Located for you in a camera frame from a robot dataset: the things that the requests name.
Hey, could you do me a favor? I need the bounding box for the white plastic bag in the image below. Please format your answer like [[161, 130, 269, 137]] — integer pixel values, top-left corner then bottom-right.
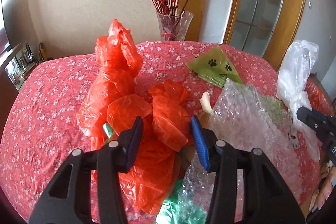
[[277, 40, 320, 161]]

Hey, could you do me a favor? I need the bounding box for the green plastic bag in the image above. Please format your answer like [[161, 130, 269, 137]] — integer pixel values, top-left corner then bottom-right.
[[102, 122, 208, 224]]

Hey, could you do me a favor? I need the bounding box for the clear bubble wrap sheet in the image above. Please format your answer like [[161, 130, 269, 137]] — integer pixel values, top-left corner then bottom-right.
[[177, 80, 303, 223]]

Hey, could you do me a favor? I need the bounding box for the large orange plastic bag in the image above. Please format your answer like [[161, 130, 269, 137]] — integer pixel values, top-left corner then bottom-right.
[[76, 20, 194, 215]]

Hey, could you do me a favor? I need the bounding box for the red lined trash basket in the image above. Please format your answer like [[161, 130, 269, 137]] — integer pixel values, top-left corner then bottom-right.
[[305, 77, 334, 116]]

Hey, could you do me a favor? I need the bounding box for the pink floral tablecloth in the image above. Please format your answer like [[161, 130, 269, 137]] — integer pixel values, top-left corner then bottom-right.
[[0, 40, 322, 224]]

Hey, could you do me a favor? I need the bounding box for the beige paper scrap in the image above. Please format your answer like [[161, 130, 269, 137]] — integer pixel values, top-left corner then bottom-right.
[[199, 92, 214, 115]]

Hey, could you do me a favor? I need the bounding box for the olive paw print bag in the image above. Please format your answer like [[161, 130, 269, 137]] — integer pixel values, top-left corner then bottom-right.
[[186, 46, 243, 88]]

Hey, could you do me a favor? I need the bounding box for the wooden glass door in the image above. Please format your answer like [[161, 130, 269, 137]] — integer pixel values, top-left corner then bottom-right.
[[223, 0, 305, 69]]

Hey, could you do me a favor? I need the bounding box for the dark wooden tv cabinet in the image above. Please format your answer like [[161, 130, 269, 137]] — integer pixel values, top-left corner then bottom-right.
[[1, 43, 37, 136]]

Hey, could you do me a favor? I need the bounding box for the glass vase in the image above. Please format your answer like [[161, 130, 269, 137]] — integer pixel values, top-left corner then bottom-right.
[[156, 11, 194, 41]]

